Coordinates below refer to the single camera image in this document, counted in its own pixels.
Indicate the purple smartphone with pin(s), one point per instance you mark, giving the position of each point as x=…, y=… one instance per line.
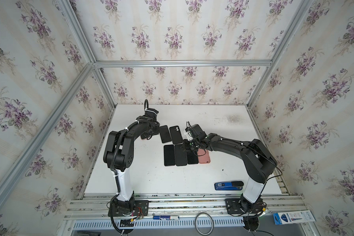
x=192, y=158

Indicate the blue black box cutter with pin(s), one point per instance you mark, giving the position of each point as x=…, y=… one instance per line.
x=229, y=186

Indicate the blue marker pen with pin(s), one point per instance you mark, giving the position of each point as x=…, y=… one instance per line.
x=165, y=217

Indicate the black smartphone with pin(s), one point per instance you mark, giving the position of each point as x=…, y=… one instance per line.
x=169, y=155

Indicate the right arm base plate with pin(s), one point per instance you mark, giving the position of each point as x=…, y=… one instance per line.
x=234, y=205

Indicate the blue white cardboard box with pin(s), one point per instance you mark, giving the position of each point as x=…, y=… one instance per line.
x=293, y=217

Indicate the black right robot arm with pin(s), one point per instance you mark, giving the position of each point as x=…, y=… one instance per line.
x=258, y=161

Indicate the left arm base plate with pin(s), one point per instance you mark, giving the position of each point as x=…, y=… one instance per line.
x=140, y=208

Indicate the pink-cased phone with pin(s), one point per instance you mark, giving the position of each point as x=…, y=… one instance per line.
x=143, y=136
x=203, y=156

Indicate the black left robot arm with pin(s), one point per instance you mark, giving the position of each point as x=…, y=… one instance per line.
x=119, y=155

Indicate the black phone case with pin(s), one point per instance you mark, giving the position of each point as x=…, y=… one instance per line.
x=180, y=155
x=176, y=135

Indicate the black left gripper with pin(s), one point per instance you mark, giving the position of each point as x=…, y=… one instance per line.
x=157, y=131

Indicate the black phone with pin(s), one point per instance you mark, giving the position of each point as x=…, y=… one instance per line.
x=165, y=134

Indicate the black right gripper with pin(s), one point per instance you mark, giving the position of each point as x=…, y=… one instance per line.
x=195, y=144

